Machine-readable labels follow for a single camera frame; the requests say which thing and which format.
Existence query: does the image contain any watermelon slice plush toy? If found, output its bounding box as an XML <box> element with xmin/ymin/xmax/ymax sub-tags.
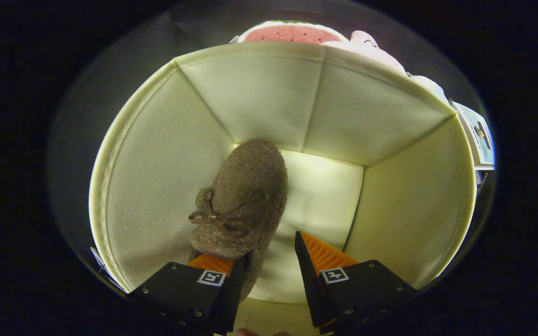
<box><xmin>236</xmin><ymin>20</ymin><xmax>349</xmax><ymax>45</ymax></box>

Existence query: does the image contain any white plush toy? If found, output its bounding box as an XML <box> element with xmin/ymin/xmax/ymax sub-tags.
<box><xmin>407</xmin><ymin>74</ymin><xmax>450</xmax><ymax>104</ymax></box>

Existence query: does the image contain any brown fuzzy shoe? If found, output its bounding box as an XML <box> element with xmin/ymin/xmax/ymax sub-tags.
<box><xmin>188</xmin><ymin>139</ymin><xmax>289</xmax><ymax>301</ymax></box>

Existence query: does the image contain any pink starfish plush toy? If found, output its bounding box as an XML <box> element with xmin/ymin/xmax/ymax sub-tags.
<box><xmin>323</xmin><ymin>30</ymin><xmax>407</xmax><ymax>75</ymax></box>

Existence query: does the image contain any black backdrop cloth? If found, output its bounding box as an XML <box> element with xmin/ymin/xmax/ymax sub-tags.
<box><xmin>47</xmin><ymin>0</ymin><xmax>484</xmax><ymax>290</ymax></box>

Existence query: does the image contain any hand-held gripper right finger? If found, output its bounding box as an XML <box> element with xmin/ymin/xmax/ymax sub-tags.
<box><xmin>295</xmin><ymin>231</ymin><xmax>417</xmax><ymax>334</ymax></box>

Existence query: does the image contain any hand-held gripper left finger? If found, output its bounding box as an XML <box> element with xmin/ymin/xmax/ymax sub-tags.
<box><xmin>127</xmin><ymin>253</ymin><xmax>251</xmax><ymax>336</ymax></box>

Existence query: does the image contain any white cover book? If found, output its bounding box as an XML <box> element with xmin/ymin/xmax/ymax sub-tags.
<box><xmin>451</xmin><ymin>101</ymin><xmax>496</xmax><ymax>169</ymax></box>

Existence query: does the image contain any grey fabric storage box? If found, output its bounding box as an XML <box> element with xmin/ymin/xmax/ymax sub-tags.
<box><xmin>88</xmin><ymin>41</ymin><xmax>477</xmax><ymax>336</ymax></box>

